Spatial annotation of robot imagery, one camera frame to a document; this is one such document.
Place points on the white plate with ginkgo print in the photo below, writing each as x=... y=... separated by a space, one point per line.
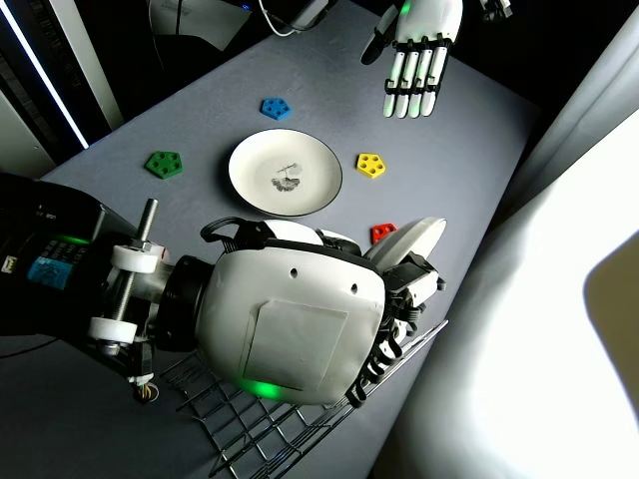
x=409 y=237
x=284 y=164

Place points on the grey tablecloth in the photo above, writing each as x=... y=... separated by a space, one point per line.
x=324 y=75

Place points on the yellow pentagon block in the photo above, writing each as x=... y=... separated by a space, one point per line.
x=371 y=165

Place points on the blue pentagon block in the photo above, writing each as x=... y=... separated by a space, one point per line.
x=275 y=108

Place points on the red pentagon block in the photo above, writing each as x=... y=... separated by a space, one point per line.
x=382 y=232

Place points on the white box device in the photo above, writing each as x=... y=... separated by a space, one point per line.
x=199 y=20

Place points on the green pentagon block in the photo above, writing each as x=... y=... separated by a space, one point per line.
x=164 y=164

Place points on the white backdrop sheet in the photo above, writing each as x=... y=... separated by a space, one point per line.
x=549 y=299

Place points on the beige rounded panel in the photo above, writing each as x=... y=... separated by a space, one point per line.
x=616 y=319

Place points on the white light strip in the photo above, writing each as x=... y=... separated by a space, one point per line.
x=35 y=60

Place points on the white frame post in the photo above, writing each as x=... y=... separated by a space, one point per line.
x=90 y=60

